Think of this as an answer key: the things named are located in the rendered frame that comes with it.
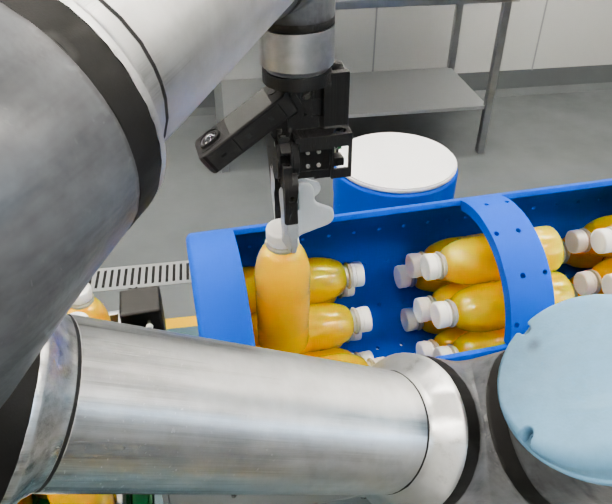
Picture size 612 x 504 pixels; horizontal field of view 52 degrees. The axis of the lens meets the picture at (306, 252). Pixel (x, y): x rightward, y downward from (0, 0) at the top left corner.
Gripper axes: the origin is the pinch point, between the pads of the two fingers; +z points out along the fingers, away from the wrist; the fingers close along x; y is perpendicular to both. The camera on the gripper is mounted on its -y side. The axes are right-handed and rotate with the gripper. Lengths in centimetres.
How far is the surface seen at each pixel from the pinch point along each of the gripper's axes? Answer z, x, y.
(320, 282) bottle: 15.4, 8.2, 6.8
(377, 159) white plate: 25, 60, 33
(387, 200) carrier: 28, 46, 31
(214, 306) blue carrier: 7.8, -2.2, -9.2
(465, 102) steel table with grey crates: 99, 246, 153
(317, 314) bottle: 19.0, 5.4, 5.7
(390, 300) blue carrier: 28.6, 16.2, 21.5
